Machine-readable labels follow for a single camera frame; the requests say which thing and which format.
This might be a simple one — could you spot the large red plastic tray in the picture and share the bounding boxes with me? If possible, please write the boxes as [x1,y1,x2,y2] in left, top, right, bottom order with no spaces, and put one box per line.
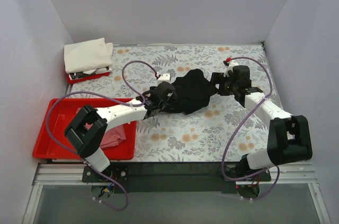
[32,98,137,160]

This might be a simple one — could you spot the pink t-shirt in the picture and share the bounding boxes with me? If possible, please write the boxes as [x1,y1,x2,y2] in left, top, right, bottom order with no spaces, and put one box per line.
[72,105,127,149]

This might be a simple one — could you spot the aluminium frame rail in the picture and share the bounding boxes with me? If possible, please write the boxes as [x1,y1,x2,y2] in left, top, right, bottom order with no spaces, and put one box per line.
[33,162,319,185]

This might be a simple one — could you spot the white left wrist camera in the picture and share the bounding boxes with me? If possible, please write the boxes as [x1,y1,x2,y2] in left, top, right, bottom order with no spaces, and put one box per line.
[157,74,171,84]

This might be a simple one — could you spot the folded black white striped t-shirt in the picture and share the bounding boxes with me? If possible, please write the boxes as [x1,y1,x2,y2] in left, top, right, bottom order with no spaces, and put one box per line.
[68,66,112,80]

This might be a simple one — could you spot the small red tray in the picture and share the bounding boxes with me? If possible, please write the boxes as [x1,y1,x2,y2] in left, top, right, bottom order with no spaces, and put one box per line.
[67,72,110,85]

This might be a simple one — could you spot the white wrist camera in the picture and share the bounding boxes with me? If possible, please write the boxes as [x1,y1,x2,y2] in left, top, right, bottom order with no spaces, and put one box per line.
[157,74,171,84]
[223,57,239,77]

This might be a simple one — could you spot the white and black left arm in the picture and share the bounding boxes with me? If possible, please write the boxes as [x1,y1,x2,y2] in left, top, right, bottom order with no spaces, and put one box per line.
[64,82,177,182]

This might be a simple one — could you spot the floral patterned table mat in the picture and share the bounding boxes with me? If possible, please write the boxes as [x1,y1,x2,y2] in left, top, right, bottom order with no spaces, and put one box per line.
[68,44,280,162]

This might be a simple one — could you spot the folded cream white t-shirt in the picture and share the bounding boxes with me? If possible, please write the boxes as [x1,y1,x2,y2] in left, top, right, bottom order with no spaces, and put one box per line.
[64,38,113,74]

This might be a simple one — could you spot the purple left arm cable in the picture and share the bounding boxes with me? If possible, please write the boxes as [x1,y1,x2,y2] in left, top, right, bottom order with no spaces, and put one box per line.
[46,60,159,212]

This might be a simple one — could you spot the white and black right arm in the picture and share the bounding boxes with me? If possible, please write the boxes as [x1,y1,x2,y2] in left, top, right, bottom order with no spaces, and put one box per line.
[210,65,313,180]

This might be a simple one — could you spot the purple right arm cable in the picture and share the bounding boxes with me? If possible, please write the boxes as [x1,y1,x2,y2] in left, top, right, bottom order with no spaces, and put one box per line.
[220,56,281,201]

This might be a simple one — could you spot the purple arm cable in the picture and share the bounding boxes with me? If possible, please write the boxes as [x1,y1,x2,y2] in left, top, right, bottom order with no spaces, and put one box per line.
[220,56,281,201]
[46,60,159,212]

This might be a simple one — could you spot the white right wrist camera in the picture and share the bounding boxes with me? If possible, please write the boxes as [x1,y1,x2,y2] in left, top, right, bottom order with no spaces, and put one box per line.
[223,57,239,77]

